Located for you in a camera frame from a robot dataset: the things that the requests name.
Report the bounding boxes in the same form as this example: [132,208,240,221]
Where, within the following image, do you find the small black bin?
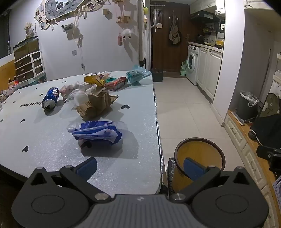
[151,69,164,82]

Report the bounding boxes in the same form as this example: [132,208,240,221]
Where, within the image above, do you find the dried flower vase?
[24,22,34,39]

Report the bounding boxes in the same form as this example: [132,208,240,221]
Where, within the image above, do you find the yellow wastebasket with brown rim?
[173,137,226,193]

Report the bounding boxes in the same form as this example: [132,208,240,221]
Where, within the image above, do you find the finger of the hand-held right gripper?
[256,145,274,159]

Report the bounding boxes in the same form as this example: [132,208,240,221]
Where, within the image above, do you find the olive green bag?
[260,93,281,116]

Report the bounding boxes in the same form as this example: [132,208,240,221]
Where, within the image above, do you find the brown door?
[151,0,189,72]

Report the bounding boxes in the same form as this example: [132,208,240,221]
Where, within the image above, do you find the pink white wrapper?
[59,84,76,100]

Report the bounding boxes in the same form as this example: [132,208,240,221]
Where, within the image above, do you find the grey trash bin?
[237,91,260,120]

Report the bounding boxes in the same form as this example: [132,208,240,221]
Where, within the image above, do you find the black range hood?
[190,11,220,22]

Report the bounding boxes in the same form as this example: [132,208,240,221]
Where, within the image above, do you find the clear plastic wrapper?
[97,71,110,81]

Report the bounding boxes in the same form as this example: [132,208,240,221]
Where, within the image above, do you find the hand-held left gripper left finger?
[28,157,112,202]

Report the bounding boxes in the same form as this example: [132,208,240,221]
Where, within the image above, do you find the grey flat board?
[232,110,246,126]

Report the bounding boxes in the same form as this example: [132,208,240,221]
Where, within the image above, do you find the white plastic bag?
[66,84,97,108]

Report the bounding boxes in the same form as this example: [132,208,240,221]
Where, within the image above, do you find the brown cardboard piece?
[76,90,119,119]

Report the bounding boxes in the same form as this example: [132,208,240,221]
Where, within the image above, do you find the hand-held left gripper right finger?
[169,157,252,202]

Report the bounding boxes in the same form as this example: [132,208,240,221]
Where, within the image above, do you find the white bin liner bag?
[240,91,259,107]

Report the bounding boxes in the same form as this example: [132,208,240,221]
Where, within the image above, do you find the silver foil-covered box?
[0,70,165,195]

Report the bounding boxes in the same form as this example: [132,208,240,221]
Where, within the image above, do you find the white washing machine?
[186,44,200,85]

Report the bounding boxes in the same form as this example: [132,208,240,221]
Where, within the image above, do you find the green plastic bag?
[180,60,188,77]

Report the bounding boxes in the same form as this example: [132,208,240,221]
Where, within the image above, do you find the hanging cloth bag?
[169,16,182,45]

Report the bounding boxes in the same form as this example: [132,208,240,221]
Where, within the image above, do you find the blue soda can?
[42,86,60,110]

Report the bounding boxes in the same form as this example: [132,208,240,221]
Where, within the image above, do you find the wall cloth banner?
[45,0,85,21]

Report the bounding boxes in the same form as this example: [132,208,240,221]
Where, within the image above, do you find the white wood-top low cabinet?
[221,110,281,228]

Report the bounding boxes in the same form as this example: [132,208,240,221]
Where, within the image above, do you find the blue white plastic wrapper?
[67,120,128,147]

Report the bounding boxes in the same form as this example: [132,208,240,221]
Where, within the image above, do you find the glass tank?
[13,36,40,61]

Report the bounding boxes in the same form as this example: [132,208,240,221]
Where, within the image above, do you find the red box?
[104,76,128,92]

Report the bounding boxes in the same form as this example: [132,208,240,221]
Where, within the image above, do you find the teal plastic bag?
[126,65,152,85]

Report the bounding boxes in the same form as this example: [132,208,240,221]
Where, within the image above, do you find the yellow box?
[84,74,106,87]

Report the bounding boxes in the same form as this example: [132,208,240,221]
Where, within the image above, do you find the black wheeled bag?
[248,110,281,146]

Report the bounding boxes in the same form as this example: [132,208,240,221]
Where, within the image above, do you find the white drawer cabinet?
[14,50,46,83]

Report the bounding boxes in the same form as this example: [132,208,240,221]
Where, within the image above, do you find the hanging kitchen utensils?
[153,6,164,31]

